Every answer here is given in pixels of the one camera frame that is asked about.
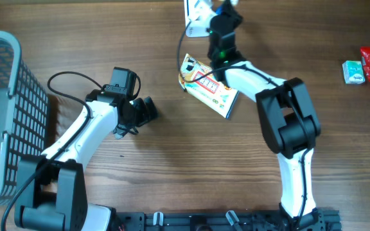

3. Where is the white wet wipes pack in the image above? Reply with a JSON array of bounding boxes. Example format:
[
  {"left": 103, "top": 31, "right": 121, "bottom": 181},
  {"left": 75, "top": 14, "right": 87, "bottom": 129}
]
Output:
[{"left": 179, "top": 54, "right": 239, "bottom": 119}]

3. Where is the teal tissue pack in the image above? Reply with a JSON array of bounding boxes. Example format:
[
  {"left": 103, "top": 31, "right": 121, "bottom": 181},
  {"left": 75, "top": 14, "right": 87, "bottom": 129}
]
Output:
[{"left": 342, "top": 60, "right": 365, "bottom": 85}]

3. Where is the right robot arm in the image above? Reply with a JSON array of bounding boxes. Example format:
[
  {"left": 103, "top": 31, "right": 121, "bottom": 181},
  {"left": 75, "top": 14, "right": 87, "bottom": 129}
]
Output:
[{"left": 207, "top": 1, "right": 321, "bottom": 230}]

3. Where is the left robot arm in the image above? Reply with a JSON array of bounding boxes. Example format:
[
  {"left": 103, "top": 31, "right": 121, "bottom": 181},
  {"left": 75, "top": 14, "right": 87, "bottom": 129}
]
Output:
[{"left": 1, "top": 67, "right": 157, "bottom": 230}]

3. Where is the white barcode scanner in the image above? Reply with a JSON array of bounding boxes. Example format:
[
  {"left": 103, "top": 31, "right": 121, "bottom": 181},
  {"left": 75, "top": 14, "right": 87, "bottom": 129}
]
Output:
[{"left": 184, "top": 0, "right": 215, "bottom": 38}]

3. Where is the grey plastic shopping basket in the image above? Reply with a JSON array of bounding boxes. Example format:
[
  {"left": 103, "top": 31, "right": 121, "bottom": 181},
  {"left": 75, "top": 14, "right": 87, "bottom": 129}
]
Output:
[{"left": 0, "top": 31, "right": 49, "bottom": 205}]

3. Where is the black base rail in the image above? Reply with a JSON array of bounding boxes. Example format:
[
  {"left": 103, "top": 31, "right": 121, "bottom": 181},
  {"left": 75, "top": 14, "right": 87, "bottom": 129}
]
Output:
[{"left": 111, "top": 209, "right": 342, "bottom": 231}]

